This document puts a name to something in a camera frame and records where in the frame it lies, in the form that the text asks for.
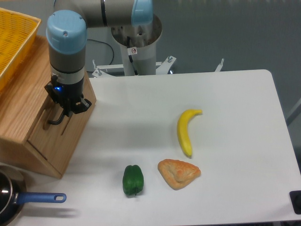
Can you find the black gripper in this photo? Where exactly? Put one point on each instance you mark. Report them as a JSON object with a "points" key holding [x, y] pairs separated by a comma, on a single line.
{"points": [[69, 96]]}

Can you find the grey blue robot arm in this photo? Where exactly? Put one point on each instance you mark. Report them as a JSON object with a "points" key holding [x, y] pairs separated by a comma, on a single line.
{"points": [[67, 37]]}

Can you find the wooden drawer cabinet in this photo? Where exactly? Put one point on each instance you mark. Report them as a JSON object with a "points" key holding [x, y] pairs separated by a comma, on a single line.
{"points": [[27, 140]]}

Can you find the yellow plastic basket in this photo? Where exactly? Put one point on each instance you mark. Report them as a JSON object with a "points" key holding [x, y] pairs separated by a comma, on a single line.
{"points": [[17, 34]]}

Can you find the green bell pepper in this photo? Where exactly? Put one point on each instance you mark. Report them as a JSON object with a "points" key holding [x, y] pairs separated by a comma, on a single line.
{"points": [[133, 180]]}

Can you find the yellow banana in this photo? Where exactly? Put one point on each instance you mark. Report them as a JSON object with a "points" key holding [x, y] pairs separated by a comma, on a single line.
{"points": [[182, 130]]}

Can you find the triangular pastry bread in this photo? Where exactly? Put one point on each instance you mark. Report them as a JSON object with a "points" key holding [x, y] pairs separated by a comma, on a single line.
{"points": [[178, 174]]}

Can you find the black corner object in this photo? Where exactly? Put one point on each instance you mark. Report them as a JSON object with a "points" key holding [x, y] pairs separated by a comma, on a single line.
{"points": [[295, 197]]}

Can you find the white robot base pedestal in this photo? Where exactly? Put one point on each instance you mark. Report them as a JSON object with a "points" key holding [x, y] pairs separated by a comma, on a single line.
{"points": [[138, 47]]}

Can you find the blue handled frying pan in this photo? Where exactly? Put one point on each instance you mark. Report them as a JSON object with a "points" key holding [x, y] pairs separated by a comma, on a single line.
{"points": [[13, 197]]}

